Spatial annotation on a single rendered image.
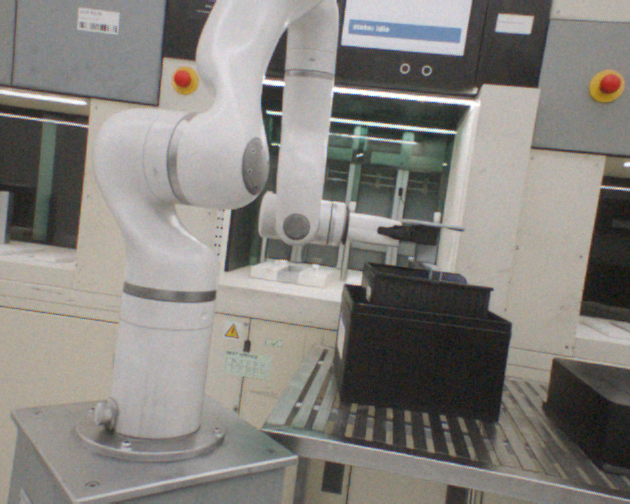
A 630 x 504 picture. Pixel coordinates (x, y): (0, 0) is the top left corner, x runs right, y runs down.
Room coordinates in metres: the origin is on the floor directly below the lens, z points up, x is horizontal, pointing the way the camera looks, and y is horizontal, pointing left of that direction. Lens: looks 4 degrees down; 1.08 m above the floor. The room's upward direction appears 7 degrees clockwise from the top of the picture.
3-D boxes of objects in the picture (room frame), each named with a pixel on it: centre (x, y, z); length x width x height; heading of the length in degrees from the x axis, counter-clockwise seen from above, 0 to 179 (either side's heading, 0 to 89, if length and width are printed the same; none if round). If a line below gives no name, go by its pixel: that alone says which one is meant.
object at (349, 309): (1.17, -0.21, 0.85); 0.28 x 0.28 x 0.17; 1
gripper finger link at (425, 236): (1.12, -0.19, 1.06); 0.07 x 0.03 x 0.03; 91
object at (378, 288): (1.17, -0.21, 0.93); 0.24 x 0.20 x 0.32; 1
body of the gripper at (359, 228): (1.17, -0.10, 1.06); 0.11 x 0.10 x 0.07; 91
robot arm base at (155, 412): (0.81, 0.18, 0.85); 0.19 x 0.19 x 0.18
